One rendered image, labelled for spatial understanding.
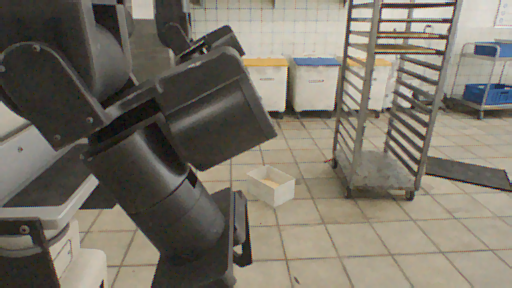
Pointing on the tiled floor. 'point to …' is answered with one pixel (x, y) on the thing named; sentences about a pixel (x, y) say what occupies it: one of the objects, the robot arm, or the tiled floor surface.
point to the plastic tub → (271, 186)
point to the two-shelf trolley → (487, 85)
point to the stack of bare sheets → (468, 173)
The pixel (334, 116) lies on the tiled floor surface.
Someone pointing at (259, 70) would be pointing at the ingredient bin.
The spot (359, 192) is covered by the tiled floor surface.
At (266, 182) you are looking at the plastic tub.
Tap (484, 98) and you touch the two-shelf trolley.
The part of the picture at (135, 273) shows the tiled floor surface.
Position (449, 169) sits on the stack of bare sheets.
